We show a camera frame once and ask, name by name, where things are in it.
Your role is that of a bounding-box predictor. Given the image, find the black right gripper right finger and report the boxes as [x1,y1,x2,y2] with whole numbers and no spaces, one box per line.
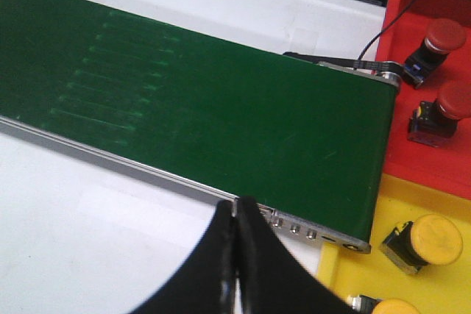
[235,196,355,313]

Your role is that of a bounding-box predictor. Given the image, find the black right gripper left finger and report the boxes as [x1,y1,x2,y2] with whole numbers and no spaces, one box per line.
[133,201,236,313]

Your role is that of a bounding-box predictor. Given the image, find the yellow mushroom push button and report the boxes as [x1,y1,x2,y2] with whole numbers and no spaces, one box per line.
[380,214,463,275]
[347,294,420,314]

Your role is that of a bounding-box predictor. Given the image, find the red mushroom push button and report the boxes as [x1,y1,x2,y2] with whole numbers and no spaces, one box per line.
[404,18,467,89]
[407,79,470,147]

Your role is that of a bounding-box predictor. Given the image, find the green conveyor belt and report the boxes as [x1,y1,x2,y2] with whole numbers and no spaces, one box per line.
[1,0,397,252]

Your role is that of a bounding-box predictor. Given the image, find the yellow plate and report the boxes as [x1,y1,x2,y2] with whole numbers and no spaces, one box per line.
[316,174,470,313]

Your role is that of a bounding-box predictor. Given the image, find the red plate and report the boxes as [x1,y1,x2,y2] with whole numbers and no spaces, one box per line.
[375,0,470,199]

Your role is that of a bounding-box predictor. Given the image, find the aluminium conveyor rail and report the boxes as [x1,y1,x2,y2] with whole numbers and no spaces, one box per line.
[1,116,372,254]

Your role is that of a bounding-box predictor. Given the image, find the red black wire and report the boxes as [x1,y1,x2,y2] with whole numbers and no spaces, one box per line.
[357,0,471,61]

